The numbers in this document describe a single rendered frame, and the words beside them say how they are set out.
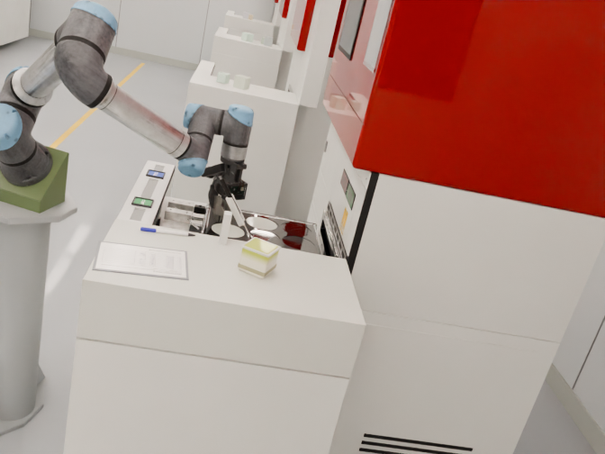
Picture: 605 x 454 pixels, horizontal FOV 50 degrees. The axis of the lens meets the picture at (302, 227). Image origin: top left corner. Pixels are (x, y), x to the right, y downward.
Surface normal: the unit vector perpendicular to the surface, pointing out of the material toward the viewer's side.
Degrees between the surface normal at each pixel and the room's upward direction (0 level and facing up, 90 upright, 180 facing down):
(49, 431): 0
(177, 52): 90
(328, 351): 90
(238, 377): 90
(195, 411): 90
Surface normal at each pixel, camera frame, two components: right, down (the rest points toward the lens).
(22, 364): 0.59, 0.41
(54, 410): 0.22, -0.91
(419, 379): 0.07, 0.38
